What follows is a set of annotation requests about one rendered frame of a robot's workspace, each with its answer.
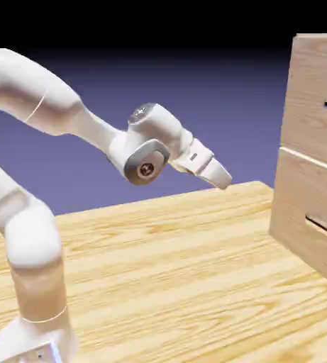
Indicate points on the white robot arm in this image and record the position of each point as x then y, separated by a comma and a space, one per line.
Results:
38, 93

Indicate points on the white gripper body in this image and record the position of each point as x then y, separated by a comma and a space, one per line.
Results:
216, 173

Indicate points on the light wood cabinet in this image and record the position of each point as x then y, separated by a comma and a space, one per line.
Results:
299, 187

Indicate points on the light wood drawer front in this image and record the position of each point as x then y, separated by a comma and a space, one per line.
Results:
305, 93
293, 198

